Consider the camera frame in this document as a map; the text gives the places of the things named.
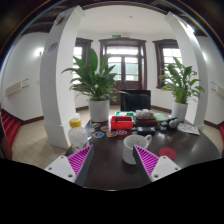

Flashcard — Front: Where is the printed paper sheet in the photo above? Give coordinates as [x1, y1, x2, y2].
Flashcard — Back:
[177, 123, 200, 135]

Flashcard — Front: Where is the white speckled ceramic mug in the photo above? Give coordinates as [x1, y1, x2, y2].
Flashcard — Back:
[122, 135, 152, 165]

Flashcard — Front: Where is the grey round gadget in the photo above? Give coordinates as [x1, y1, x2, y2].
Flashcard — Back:
[169, 119, 180, 129]

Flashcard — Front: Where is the black small device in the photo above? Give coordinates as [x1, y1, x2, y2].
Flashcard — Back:
[137, 127, 156, 136]

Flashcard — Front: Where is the right wooden framed window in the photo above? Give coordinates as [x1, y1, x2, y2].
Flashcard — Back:
[154, 39, 182, 89]

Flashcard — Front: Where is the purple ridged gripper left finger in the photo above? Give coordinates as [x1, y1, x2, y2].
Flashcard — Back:
[45, 145, 94, 186]

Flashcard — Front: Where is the left white pillar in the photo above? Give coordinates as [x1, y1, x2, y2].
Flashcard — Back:
[40, 6, 84, 149]

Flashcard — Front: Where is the clear bottle yellow cap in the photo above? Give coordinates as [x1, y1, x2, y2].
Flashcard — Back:
[68, 118, 89, 152]

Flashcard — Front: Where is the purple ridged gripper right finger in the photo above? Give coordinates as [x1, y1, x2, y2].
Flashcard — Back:
[133, 145, 180, 184]

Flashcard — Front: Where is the right white pillar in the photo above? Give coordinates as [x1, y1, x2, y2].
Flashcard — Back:
[165, 12, 208, 130]

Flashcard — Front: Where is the purple round coaster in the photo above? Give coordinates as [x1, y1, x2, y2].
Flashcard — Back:
[117, 129, 127, 135]

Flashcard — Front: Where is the potted plant white pot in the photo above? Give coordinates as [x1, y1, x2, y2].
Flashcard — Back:
[159, 57, 204, 122]
[63, 49, 125, 122]

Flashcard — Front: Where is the left potted plant white pot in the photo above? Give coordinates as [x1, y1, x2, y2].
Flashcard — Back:
[63, 49, 125, 122]

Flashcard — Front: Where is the dark wooden double door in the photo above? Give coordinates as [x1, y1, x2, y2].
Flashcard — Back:
[98, 37, 148, 97]

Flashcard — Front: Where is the red round coaster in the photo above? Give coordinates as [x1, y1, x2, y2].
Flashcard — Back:
[159, 147, 176, 160]

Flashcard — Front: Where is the dark box with white items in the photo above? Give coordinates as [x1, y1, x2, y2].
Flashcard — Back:
[135, 109, 157, 127]

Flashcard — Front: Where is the left wooden framed window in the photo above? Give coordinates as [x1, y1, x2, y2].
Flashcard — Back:
[72, 38, 92, 84]

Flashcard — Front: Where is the wooden framed window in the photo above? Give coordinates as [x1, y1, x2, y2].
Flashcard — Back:
[72, 38, 92, 84]
[154, 39, 182, 89]

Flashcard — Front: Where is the black office chair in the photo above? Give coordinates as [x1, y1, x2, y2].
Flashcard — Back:
[120, 89, 151, 111]

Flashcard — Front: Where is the green flat tray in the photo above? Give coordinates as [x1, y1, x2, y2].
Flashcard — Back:
[154, 113, 169, 122]

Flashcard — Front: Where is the right potted plant white pot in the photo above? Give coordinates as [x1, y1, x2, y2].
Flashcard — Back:
[159, 57, 204, 122]

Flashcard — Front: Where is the green exit sign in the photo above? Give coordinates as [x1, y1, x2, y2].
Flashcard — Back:
[112, 35, 121, 38]

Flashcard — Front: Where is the colourful round coaster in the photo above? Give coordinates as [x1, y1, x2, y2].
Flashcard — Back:
[93, 131, 104, 139]

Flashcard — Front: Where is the red plastic box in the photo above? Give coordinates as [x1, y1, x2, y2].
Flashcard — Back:
[110, 116, 134, 130]

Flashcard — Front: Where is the white pillar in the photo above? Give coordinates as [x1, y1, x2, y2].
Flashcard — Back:
[40, 6, 84, 149]
[165, 12, 208, 130]

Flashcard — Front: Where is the orange round coaster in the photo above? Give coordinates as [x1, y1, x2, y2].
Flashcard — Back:
[106, 131, 117, 137]

